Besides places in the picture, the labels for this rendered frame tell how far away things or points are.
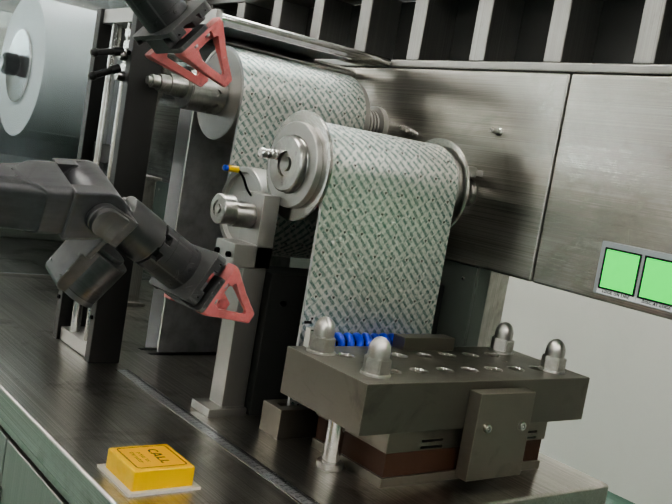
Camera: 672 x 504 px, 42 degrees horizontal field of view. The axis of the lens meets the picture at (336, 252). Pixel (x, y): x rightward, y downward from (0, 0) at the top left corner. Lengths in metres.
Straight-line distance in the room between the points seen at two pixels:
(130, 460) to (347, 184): 0.45
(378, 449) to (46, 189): 0.47
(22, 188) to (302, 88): 0.61
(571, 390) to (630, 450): 2.78
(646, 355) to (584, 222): 2.73
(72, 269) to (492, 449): 0.54
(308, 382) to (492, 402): 0.22
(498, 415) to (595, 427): 3.00
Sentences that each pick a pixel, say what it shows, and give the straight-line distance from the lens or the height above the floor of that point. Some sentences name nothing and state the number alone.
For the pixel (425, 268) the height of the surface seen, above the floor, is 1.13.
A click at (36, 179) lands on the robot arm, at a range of 0.91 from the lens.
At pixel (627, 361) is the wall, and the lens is 4.00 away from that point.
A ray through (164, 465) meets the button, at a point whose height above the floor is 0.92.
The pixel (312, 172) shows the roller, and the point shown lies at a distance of 1.13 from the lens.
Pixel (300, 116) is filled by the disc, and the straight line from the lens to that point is 1.19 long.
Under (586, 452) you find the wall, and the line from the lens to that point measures 4.15.
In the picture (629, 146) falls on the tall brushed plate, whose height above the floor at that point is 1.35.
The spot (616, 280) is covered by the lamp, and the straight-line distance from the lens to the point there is 1.20.
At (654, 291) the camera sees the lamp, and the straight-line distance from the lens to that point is 1.17.
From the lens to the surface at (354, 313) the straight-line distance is 1.20.
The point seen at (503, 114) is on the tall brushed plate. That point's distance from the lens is 1.36.
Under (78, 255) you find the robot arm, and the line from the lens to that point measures 0.98.
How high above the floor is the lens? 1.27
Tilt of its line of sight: 6 degrees down
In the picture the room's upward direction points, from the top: 10 degrees clockwise
